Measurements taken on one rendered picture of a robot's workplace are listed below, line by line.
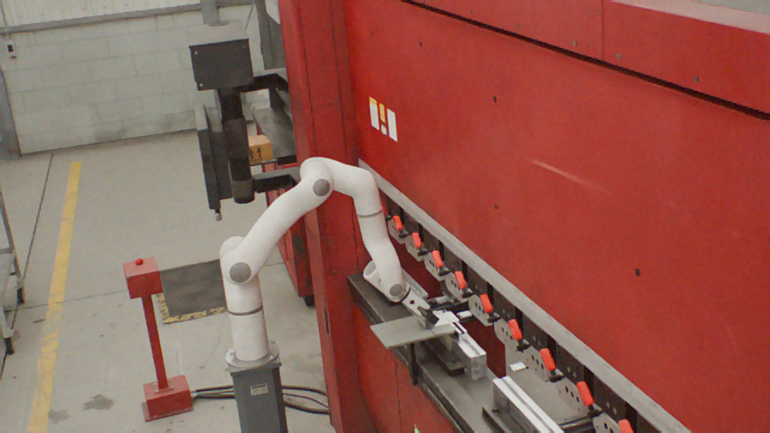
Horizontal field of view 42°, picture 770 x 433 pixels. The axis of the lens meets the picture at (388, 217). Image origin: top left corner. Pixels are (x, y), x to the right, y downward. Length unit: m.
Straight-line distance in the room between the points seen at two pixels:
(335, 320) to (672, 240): 2.56
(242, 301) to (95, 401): 2.32
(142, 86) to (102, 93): 0.40
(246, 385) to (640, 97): 1.90
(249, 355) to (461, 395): 0.74
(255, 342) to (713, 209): 1.92
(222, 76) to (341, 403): 1.59
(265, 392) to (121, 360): 2.52
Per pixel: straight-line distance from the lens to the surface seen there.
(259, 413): 3.60
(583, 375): 2.68
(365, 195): 3.36
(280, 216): 3.34
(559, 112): 2.49
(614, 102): 2.26
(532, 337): 2.91
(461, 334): 3.58
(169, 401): 5.31
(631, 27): 2.13
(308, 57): 4.12
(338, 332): 4.53
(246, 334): 3.48
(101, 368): 5.95
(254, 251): 3.34
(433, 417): 3.65
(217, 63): 4.21
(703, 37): 1.94
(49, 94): 10.59
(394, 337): 3.58
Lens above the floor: 2.65
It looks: 21 degrees down
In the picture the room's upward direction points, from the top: 5 degrees counter-clockwise
